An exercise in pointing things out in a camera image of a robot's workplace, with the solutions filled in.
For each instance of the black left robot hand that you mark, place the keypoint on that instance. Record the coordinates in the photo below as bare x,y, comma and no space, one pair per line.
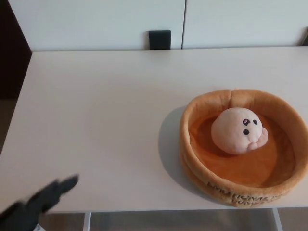
26,211

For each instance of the pink plush dumpling toy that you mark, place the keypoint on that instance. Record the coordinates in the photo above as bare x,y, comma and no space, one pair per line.
233,134

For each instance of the dark brown panel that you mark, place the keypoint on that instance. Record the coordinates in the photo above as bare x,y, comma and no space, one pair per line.
12,48

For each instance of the orange plush basket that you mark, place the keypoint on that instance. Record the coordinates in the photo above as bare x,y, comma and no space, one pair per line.
235,173

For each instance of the white table leg frame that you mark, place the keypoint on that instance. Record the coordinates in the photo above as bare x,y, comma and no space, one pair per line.
87,222
277,220

